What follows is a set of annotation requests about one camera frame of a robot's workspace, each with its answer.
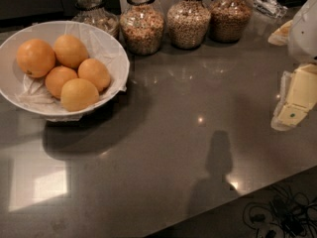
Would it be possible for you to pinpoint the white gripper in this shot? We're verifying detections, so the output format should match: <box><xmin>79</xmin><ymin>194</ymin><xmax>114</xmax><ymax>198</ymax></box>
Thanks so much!
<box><xmin>267</xmin><ymin>0</ymin><xmax>317</xmax><ymax>131</ymax></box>

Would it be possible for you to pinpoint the white bowl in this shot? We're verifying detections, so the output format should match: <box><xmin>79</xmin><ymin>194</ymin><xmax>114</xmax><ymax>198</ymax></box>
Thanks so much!
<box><xmin>0</xmin><ymin>20</ymin><xmax>131</xmax><ymax>118</ymax></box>

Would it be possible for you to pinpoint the clear plastic wrapped packet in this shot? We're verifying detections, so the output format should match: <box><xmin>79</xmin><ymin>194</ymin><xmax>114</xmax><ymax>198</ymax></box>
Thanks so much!
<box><xmin>252</xmin><ymin>0</ymin><xmax>287</xmax><ymax>19</ymax></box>

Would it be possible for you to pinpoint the glass jar with brown grains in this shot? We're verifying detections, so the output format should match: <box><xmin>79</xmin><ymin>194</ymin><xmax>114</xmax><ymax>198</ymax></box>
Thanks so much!
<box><xmin>209</xmin><ymin>0</ymin><xmax>253</xmax><ymax>43</ymax></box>

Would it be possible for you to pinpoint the glass jar with round grains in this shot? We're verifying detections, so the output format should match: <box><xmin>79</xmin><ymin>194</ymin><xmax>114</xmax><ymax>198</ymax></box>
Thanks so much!
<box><xmin>166</xmin><ymin>0</ymin><xmax>211</xmax><ymax>50</ymax></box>

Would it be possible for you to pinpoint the glass jar with mixed cereal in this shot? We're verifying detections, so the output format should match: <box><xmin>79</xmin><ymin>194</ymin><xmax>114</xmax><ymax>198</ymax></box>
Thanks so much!
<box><xmin>120</xmin><ymin>0</ymin><xmax>164</xmax><ymax>56</ymax></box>

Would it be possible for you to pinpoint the white paper liner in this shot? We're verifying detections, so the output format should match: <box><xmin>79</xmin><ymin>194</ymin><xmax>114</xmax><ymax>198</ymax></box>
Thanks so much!
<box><xmin>14</xmin><ymin>21</ymin><xmax>131</xmax><ymax>123</ymax></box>

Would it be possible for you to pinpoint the glass jar with pale nuts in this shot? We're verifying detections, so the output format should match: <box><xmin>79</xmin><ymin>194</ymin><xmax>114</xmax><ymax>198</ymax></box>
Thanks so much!
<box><xmin>73</xmin><ymin>0</ymin><xmax>119</xmax><ymax>39</ymax></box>

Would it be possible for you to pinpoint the yellowish orange at front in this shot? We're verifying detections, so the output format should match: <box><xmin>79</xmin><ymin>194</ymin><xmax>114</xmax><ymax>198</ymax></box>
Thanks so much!
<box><xmin>60</xmin><ymin>78</ymin><xmax>99</xmax><ymax>111</ymax></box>

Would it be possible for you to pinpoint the black cable bundle on floor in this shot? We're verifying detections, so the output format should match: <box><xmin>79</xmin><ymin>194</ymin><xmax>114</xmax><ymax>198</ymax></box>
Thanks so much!
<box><xmin>242</xmin><ymin>183</ymin><xmax>317</xmax><ymax>238</ymax></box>

